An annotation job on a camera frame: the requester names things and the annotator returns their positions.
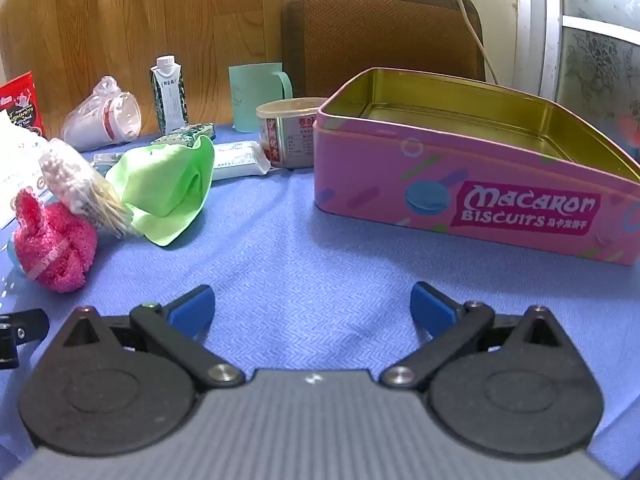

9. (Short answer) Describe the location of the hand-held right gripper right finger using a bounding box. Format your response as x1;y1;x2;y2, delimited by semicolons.
380;282;563;391

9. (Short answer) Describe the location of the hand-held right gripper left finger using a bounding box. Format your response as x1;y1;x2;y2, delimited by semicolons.
62;284;247;390

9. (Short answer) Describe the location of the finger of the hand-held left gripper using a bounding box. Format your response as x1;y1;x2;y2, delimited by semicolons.
0;309;49;371

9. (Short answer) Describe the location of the pink knitted scrubber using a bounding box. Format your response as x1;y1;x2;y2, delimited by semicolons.
12;187;98;293

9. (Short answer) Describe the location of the green paper sheet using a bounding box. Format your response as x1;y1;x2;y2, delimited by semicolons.
105;134;216;247

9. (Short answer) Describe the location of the gold metal tin box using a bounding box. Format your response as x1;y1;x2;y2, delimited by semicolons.
314;67;640;267

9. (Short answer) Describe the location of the white plastic card holder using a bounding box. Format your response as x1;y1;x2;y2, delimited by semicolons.
212;141;271;181

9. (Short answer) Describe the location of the bag of cotton swabs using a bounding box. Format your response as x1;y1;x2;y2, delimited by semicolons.
39;138;138;238

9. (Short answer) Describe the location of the blue tablecloth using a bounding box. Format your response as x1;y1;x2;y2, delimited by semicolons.
0;122;640;461

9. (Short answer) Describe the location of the green patterned box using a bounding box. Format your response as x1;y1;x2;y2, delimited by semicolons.
151;122;217;148

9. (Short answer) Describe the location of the clear plastic cup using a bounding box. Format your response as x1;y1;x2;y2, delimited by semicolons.
256;97;331;170
61;76;143;152

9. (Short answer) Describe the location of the white drink carton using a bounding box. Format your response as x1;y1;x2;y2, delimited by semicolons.
150;56;190;136

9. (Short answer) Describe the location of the green bottle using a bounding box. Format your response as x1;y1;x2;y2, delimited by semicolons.
228;62;293;131

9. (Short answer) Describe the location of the red packet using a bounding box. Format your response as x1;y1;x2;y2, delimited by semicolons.
0;71;47;140

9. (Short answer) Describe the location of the brown fabric chair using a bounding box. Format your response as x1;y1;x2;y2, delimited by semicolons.
280;0;487;111

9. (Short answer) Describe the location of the frosted glass sliding door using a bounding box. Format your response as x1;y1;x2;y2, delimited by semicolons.
512;0;640;166

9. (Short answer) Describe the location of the white cable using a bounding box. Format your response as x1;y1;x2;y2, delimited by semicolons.
437;0;498;85

